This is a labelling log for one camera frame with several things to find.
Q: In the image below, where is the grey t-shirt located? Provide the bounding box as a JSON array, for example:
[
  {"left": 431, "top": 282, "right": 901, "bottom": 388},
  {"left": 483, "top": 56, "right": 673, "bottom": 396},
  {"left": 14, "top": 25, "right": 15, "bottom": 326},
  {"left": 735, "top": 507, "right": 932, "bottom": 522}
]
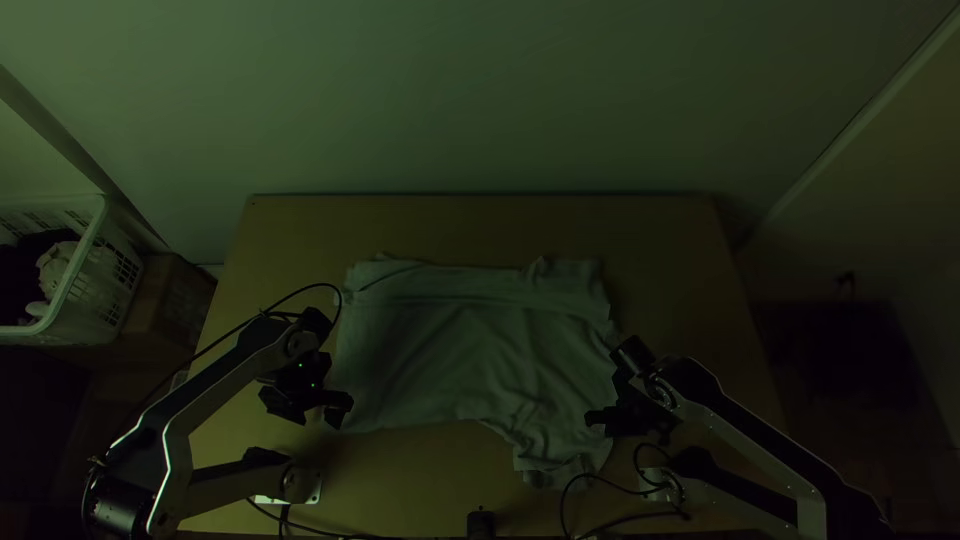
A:
[{"left": 328, "top": 253, "right": 625, "bottom": 490}]

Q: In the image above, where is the white laundry basket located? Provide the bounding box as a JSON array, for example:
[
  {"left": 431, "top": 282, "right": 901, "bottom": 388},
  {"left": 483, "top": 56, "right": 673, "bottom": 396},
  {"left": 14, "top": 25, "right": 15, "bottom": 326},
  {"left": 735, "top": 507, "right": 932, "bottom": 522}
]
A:
[{"left": 0, "top": 194, "right": 146, "bottom": 347}]

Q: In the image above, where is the heap of clothes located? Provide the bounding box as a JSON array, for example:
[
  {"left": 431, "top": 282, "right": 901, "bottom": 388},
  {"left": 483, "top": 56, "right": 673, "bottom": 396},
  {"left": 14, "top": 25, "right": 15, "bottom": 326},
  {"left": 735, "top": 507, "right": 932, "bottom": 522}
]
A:
[{"left": 0, "top": 228, "right": 115, "bottom": 328}]

